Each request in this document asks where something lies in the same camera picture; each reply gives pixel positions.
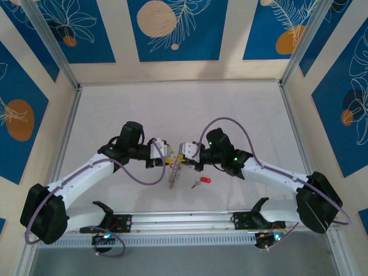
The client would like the silver disc keyring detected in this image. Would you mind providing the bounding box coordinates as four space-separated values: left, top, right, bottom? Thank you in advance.
167 160 182 191

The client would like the aluminium mounting rail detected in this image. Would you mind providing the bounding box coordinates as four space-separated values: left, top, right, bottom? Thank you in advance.
67 211 302 233

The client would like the aluminium table edge rail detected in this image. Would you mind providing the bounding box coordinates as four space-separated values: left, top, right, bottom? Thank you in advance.
279 83 347 276
16 86 83 276

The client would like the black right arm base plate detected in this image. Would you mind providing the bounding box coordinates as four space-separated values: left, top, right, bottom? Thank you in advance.
232 211 286 231

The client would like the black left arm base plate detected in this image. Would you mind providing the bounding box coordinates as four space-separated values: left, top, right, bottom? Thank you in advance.
79 214 133 233

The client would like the grey slotted cable duct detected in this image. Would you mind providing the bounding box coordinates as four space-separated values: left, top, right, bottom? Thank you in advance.
36 232 258 250

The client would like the aluminium frame post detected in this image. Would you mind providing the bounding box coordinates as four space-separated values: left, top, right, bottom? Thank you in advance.
279 0 330 86
20 0 81 90

